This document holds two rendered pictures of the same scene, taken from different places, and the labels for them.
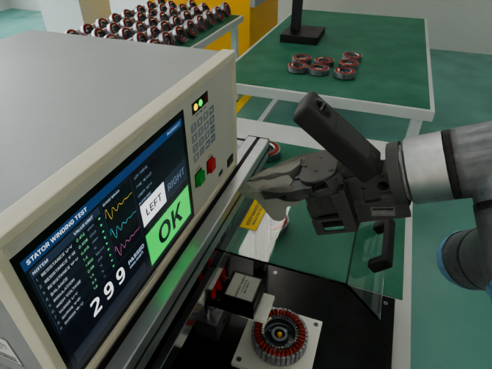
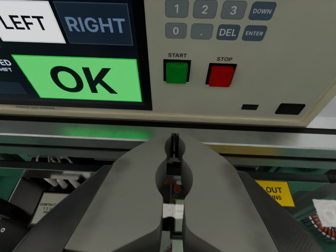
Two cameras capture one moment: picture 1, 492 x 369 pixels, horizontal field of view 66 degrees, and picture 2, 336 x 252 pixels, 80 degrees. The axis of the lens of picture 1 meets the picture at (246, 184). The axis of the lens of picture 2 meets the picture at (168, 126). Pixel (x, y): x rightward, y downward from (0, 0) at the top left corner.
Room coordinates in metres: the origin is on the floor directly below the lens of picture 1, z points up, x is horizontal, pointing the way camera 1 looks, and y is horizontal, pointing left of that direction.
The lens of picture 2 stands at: (0.39, -0.07, 1.29)
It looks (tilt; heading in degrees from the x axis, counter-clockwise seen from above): 53 degrees down; 72
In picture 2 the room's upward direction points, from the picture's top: 1 degrees clockwise
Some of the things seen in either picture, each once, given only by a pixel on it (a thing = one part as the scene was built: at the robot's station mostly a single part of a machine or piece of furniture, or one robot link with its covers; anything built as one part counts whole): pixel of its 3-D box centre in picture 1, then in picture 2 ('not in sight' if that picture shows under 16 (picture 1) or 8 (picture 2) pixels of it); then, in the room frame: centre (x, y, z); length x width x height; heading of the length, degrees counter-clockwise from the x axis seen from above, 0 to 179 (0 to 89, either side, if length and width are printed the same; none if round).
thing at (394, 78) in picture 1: (334, 95); not in sight; (2.62, -0.65, 0.37); 1.85 x 1.10 x 0.75; 160
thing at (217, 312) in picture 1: (213, 315); not in sight; (0.48, 0.07, 0.80); 0.08 x 0.05 x 0.06; 160
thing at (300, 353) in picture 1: (279, 335); not in sight; (0.43, -0.07, 0.80); 0.11 x 0.11 x 0.04
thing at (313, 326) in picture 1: (278, 343); not in sight; (0.43, -0.07, 0.78); 0.15 x 0.15 x 0.01; 70
